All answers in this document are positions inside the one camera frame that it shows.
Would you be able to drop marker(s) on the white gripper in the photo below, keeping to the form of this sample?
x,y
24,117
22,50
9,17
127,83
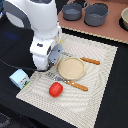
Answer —
x,y
46,51

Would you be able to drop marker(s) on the light blue milk carton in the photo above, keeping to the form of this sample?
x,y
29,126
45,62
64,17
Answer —
x,y
20,78

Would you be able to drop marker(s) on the red tomato toy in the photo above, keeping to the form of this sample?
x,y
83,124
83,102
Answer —
x,y
55,89

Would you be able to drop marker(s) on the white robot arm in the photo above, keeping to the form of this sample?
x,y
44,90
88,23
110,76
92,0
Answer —
x,y
41,17

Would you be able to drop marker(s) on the round wooden plate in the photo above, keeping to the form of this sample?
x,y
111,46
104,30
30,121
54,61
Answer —
x,y
71,68

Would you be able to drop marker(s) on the white woven placemat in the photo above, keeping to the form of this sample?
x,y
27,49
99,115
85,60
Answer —
x,y
77,107

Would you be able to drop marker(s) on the small grey pot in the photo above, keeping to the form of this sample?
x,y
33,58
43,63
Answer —
x,y
72,11

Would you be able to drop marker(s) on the large grey pot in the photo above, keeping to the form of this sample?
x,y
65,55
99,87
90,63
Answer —
x,y
95,14

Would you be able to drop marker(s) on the brown stove board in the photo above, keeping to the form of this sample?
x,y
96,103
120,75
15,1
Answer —
x,y
109,30

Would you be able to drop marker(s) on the beige bowl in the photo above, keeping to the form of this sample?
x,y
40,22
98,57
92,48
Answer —
x,y
124,16

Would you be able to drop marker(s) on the fork with wooden handle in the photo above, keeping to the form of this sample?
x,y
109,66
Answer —
x,y
69,82

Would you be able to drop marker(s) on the knife with wooden handle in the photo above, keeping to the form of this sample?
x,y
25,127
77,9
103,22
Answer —
x,y
83,58

